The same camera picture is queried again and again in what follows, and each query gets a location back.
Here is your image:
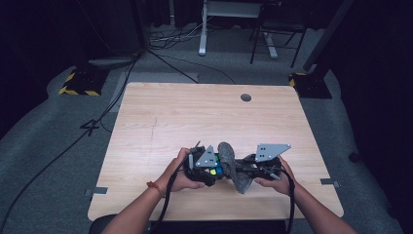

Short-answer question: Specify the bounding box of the grey floor tape strip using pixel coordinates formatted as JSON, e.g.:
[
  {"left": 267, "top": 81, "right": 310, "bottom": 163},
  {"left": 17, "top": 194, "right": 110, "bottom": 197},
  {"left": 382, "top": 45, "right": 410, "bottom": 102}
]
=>
[
  {"left": 83, "top": 186, "right": 109, "bottom": 198},
  {"left": 319, "top": 177, "right": 342, "bottom": 189}
]

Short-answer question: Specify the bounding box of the red bracelet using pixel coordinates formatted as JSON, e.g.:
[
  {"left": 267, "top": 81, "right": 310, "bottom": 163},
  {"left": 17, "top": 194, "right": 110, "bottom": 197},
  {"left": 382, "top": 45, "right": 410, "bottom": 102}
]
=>
[{"left": 146, "top": 180, "right": 167, "bottom": 199}]

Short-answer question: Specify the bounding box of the grey cloth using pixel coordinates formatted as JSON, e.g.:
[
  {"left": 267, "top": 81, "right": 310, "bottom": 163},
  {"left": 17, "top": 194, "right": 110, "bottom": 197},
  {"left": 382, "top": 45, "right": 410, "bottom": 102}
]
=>
[{"left": 216, "top": 140, "right": 256, "bottom": 195}]

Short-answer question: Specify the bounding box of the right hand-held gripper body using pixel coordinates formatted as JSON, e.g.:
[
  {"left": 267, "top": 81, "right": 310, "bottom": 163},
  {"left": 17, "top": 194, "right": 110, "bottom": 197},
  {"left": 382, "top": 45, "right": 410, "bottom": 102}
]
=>
[{"left": 249, "top": 142, "right": 292, "bottom": 181}]

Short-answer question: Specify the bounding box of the person's left hand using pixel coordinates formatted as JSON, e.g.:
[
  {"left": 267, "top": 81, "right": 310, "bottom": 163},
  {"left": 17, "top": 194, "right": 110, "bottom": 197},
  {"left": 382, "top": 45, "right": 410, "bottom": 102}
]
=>
[{"left": 155, "top": 147, "right": 206, "bottom": 194}]

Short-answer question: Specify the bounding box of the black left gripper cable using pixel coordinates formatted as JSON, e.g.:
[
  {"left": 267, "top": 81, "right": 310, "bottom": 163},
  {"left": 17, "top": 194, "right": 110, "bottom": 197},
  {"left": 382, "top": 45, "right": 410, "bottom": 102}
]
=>
[{"left": 149, "top": 139, "right": 203, "bottom": 234}]

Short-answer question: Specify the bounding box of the person's right hand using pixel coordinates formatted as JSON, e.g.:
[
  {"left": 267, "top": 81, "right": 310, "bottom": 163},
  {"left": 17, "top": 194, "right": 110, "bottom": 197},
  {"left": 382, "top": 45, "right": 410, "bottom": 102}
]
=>
[{"left": 253, "top": 155, "right": 296, "bottom": 197}]

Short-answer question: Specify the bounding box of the dark slanted stand pole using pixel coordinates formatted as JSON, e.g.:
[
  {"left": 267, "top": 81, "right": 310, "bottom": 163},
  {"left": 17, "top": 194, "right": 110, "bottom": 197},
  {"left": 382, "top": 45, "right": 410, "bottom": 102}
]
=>
[{"left": 303, "top": 0, "right": 356, "bottom": 72}]

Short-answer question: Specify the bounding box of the black yellow striped stand base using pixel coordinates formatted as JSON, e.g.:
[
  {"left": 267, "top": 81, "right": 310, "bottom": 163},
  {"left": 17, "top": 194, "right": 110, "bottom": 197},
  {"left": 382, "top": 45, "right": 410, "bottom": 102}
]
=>
[
  {"left": 288, "top": 71, "right": 333, "bottom": 99},
  {"left": 57, "top": 66, "right": 110, "bottom": 97}
]

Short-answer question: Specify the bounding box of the black metal chair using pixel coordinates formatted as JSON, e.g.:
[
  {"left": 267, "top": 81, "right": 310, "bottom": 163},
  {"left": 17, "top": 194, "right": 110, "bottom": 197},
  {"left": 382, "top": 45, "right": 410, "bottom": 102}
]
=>
[{"left": 249, "top": 0, "right": 308, "bottom": 69}]

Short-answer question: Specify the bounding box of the thin black floor cable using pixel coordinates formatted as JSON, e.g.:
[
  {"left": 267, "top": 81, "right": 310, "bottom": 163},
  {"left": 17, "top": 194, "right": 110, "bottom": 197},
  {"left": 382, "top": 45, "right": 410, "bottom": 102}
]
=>
[{"left": 146, "top": 48, "right": 237, "bottom": 86}]

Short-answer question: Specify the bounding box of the white desk frame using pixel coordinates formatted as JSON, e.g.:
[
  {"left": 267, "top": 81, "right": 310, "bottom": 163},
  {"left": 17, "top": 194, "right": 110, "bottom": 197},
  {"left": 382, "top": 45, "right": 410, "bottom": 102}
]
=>
[{"left": 198, "top": 0, "right": 280, "bottom": 59}]

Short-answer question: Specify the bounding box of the person's dark clothing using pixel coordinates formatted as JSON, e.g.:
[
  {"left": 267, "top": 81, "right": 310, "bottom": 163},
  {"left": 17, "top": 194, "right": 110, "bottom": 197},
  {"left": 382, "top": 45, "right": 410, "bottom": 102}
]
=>
[{"left": 89, "top": 213, "right": 288, "bottom": 234}]

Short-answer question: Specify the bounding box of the tangle of floor cables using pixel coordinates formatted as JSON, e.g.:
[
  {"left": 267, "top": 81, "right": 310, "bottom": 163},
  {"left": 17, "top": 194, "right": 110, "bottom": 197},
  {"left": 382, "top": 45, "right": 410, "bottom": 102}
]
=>
[{"left": 148, "top": 18, "right": 216, "bottom": 52}]

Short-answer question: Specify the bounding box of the long black floor cable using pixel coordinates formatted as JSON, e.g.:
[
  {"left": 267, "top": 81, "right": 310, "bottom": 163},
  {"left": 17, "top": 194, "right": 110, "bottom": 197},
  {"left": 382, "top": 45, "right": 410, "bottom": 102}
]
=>
[{"left": 0, "top": 53, "right": 141, "bottom": 232}]

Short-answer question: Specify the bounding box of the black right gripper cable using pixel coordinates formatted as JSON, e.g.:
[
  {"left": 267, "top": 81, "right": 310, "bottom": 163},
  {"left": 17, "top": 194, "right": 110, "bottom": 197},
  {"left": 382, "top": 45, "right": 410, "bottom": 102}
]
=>
[{"left": 274, "top": 166, "right": 296, "bottom": 234}]

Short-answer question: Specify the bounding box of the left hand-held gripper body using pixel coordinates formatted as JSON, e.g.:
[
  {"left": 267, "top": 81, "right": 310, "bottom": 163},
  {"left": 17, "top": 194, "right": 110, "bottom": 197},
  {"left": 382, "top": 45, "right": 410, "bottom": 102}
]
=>
[{"left": 183, "top": 144, "right": 218, "bottom": 187}]

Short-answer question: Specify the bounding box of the small black floor object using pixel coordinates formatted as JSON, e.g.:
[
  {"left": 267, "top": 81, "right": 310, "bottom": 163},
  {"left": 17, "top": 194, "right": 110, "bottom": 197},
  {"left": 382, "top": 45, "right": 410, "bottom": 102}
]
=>
[{"left": 348, "top": 148, "right": 362, "bottom": 164}]

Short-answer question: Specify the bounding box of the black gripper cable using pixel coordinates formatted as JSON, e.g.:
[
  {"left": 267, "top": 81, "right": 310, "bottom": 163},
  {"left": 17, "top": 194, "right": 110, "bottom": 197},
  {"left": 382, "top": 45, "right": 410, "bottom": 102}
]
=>
[
  {"left": 274, "top": 166, "right": 296, "bottom": 234},
  {"left": 149, "top": 139, "right": 203, "bottom": 234}
]

